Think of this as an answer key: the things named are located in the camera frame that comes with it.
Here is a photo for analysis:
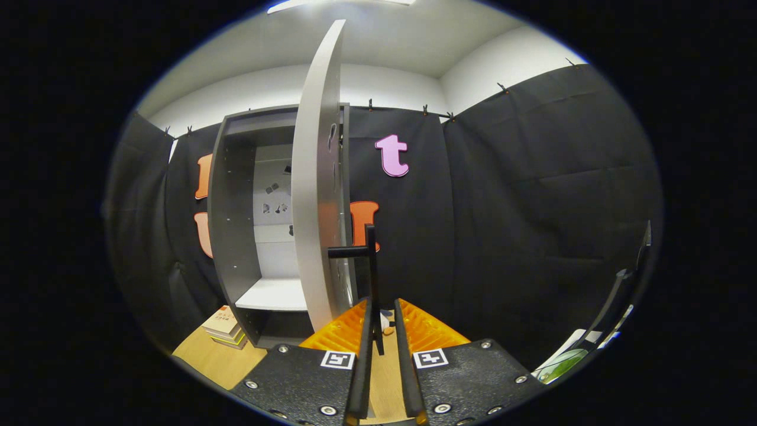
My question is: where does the grey shoe cabinet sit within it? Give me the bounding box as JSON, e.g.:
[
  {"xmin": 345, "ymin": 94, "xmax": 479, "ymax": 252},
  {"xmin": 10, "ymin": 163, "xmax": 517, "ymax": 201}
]
[{"xmin": 207, "ymin": 104, "xmax": 358, "ymax": 350}]

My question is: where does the white flat object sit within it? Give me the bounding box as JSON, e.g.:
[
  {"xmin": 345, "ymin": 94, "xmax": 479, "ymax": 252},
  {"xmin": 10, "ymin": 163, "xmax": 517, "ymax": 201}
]
[{"xmin": 532, "ymin": 305, "xmax": 635, "ymax": 384}]

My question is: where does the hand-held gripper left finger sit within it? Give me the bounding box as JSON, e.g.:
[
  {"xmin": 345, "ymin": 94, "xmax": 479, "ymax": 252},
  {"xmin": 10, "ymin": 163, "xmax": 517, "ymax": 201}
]
[{"xmin": 228, "ymin": 298, "xmax": 374, "ymax": 426}]

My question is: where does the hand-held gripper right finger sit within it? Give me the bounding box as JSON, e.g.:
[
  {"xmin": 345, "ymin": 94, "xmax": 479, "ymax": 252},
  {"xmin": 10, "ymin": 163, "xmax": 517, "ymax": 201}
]
[{"xmin": 393, "ymin": 298, "xmax": 548, "ymax": 426}]

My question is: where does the dark thin stand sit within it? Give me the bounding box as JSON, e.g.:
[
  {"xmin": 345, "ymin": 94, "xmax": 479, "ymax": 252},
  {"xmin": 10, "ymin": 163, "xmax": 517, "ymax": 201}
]
[{"xmin": 583, "ymin": 220, "xmax": 653, "ymax": 356}]

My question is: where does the black backdrop cloth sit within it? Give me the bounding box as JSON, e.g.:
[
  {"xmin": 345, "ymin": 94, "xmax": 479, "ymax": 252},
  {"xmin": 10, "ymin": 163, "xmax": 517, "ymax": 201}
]
[{"xmin": 105, "ymin": 62, "xmax": 663, "ymax": 367}]

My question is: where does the stack of books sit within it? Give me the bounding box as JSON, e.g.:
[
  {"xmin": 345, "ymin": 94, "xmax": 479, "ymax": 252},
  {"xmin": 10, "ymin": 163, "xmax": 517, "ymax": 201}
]
[{"xmin": 201, "ymin": 305, "xmax": 249, "ymax": 350}]

